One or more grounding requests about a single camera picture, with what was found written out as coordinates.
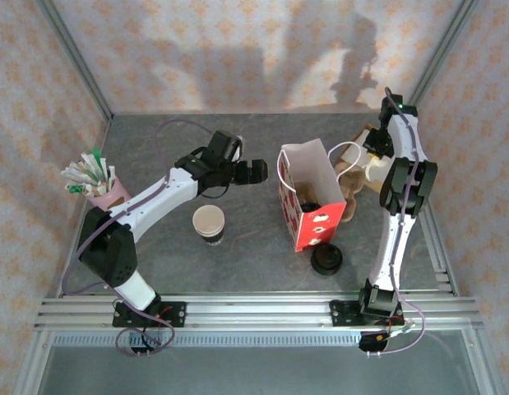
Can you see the red white paper bag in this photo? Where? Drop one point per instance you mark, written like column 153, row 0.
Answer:
column 320, row 226

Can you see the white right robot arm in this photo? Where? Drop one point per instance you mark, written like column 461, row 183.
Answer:
column 396, row 247

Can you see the cardboard napkin box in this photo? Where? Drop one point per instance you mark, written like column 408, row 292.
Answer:
column 359, row 133

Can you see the open paper cup black sleeve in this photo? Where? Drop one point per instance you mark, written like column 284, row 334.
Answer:
column 209, row 220

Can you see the pink cup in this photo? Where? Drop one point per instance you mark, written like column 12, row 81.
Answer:
column 114, row 197

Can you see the white paper stirrer sachet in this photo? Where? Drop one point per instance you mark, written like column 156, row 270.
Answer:
column 89, row 164
column 73, row 172
column 111, row 175
column 95, row 189

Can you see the black plastic cup lid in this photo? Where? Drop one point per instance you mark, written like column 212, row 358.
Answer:
column 327, row 258

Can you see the green tipped sachet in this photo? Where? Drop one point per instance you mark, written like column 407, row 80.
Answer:
column 76, row 189

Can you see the aluminium frame post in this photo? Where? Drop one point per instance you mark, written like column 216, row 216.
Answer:
column 439, row 57
column 73, row 57

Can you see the aluminium side rail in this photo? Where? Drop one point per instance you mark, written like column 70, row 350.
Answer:
column 445, row 275
column 105, row 131

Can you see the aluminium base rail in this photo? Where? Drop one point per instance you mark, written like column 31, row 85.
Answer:
column 258, row 312

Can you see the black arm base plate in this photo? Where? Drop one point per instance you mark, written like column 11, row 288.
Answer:
column 340, row 314
column 176, row 314

